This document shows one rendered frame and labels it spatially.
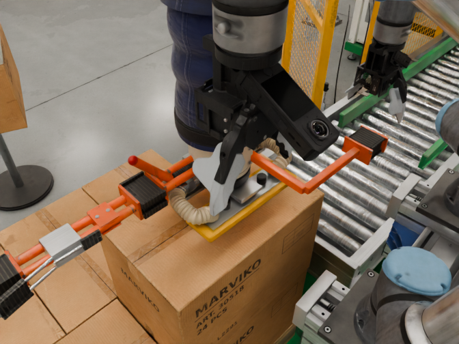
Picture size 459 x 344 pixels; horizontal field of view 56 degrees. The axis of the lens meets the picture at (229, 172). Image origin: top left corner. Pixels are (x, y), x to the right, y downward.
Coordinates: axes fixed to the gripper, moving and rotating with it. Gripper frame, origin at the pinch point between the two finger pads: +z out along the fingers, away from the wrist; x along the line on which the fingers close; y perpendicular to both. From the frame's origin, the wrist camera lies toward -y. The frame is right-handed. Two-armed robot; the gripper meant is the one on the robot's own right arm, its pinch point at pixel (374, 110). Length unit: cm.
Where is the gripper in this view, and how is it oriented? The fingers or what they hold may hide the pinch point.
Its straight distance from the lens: 117.6
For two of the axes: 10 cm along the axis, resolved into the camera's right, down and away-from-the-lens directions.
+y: -7.3, 4.7, -5.1
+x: 6.9, 4.9, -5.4
